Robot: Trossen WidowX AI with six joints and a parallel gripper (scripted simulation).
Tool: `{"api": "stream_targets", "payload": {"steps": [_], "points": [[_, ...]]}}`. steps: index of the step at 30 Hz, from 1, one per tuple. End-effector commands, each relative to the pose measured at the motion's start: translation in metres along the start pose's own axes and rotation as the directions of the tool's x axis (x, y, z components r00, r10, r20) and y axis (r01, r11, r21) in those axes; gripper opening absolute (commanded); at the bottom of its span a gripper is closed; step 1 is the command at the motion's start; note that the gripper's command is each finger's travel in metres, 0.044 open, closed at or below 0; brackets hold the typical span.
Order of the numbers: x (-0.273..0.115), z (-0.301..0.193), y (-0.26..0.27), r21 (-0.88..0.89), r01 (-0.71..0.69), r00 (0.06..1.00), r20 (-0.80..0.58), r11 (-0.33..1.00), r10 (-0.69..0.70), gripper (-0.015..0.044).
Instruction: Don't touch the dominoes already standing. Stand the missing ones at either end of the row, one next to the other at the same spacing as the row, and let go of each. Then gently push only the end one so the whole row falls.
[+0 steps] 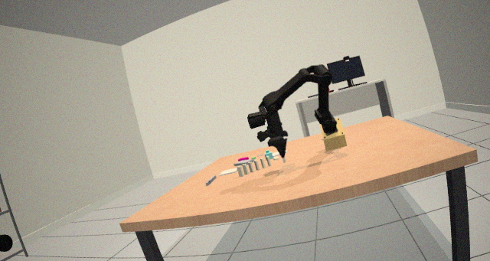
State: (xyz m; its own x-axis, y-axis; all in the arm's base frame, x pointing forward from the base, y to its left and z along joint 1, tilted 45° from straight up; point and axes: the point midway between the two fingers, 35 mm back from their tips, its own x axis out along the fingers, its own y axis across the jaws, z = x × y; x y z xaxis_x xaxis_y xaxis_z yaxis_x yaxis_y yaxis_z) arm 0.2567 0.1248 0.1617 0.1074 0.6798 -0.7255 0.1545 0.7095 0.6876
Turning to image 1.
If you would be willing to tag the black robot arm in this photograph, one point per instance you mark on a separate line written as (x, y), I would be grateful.
(273, 101)

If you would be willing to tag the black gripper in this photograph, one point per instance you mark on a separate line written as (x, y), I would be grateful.
(277, 139)

